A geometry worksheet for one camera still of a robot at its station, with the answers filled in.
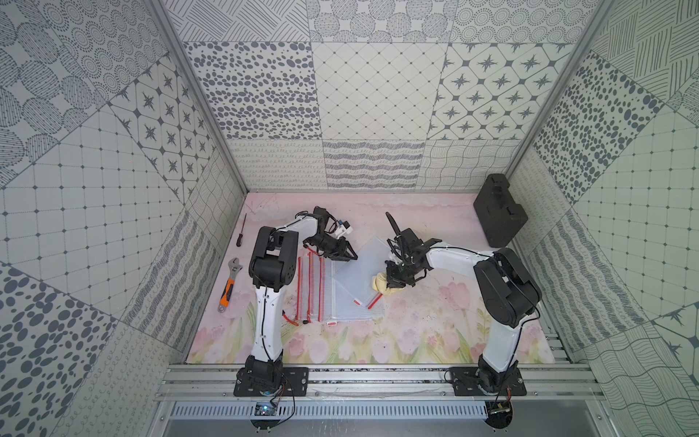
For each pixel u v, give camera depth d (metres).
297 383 0.73
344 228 0.98
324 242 0.90
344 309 0.88
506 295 0.50
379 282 0.88
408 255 0.76
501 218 0.93
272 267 0.60
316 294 0.90
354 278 0.93
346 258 0.93
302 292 0.91
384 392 0.73
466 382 0.73
